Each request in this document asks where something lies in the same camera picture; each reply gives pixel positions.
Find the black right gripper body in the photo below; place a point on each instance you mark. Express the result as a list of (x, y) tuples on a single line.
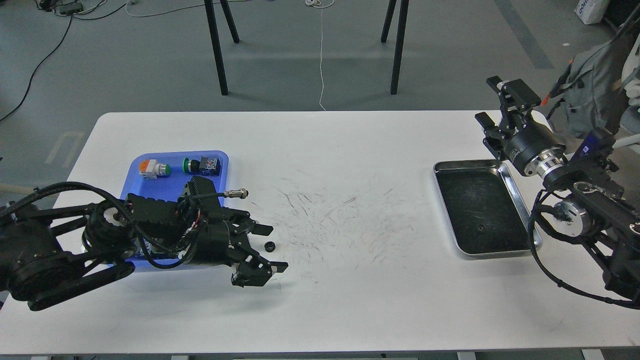
[(535, 150)]

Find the white box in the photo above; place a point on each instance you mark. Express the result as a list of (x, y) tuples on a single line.
[(591, 12)]

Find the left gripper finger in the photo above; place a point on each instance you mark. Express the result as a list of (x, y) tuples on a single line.
[(256, 271), (251, 226)]

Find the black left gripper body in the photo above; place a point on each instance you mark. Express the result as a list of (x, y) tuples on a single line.
[(224, 240)]

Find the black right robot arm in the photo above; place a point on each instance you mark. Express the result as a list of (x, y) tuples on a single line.
[(579, 203)]

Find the orange white push button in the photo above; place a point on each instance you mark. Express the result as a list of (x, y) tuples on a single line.
[(151, 169)]

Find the green black push button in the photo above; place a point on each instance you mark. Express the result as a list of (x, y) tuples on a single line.
[(205, 166)]

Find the blue plastic tray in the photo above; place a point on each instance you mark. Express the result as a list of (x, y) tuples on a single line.
[(175, 170)]

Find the right black table legs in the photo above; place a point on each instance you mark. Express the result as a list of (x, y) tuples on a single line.
[(400, 38)]

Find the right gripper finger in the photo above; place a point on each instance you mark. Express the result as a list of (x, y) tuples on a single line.
[(517, 101), (497, 137)]

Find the grey backpack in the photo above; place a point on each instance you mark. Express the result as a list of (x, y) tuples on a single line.
[(592, 91)]

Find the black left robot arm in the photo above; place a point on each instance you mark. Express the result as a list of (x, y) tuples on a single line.
[(70, 238)]

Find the silver metal tray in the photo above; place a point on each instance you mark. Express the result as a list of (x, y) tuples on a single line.
[(485, 209)]

